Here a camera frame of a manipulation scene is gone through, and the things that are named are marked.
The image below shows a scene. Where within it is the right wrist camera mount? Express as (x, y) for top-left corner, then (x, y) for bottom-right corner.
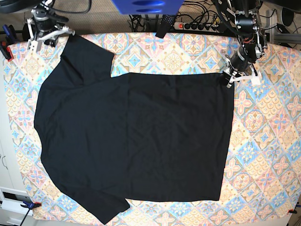
(27, 18), (62, 53)

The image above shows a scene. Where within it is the white power strip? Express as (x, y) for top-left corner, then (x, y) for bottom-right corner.
(174, 22), (220, 33)

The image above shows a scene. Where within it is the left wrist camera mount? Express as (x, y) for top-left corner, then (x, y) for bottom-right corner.
(230, 72), (262, 86)

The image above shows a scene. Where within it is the blue clamp bottom left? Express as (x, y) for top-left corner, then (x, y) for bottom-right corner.
(20, 201), (41, 210)

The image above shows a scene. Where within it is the orange clamp bottom right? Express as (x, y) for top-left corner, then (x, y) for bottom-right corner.
(288, 209), (297, 214)

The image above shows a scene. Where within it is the blue clamp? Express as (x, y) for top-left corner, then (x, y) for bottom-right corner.
(0, 24), (15, 62)
(20, 201), (41, 210)

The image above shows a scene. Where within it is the patterned tablecloth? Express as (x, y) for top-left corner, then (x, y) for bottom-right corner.
(3, 33), (301, 226)

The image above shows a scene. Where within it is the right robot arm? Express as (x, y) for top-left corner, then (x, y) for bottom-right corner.
(0, 0), (92, 33)

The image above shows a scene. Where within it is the white cabinet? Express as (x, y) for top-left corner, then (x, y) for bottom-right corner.
(0, 56), (33, 225)

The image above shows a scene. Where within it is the black strap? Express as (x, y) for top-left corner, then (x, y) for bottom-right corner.
(155, 14), (176, 38)

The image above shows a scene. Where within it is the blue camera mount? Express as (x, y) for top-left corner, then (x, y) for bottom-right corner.
(112, 0), (184, 15)

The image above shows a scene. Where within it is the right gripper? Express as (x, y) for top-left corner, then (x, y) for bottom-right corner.
(32, 8), (75, 36)

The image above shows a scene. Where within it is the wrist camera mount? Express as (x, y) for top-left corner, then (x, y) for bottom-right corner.
(27, 18), (62, 53)
(230, 72), (262, 86)

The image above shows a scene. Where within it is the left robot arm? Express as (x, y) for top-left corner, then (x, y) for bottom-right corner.
(212, 0), (267, 88)

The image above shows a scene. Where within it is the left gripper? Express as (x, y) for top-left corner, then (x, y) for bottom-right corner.
(222, 48), (255, 88)

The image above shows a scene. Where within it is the black T-shirt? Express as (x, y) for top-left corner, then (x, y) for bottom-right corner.
(34, 35), (235, 224)

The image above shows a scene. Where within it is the blue clamp top left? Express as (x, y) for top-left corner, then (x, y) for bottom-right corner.
(0, 24), (15, 62)

